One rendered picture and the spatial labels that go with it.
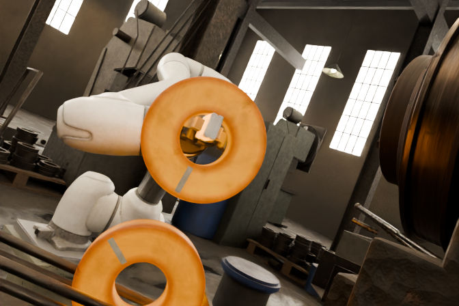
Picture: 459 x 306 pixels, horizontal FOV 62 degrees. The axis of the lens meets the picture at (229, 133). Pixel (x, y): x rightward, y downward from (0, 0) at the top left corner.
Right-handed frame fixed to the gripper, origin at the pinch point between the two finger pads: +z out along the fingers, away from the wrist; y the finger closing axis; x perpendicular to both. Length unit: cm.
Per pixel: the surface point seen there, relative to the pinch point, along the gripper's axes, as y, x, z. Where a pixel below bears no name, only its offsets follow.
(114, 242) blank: 5.0, -16.7, 0.8
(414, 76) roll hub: -34.0, 26.0, -14.0
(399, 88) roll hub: -32.5, 22.9, -14.9
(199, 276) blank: -5.8, -17.1, 0.9
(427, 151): -33.3, 10.7, -3.4
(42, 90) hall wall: 341, 36, -1196
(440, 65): -30.4, 23.9, -3.2
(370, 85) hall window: -563, 441, -1003
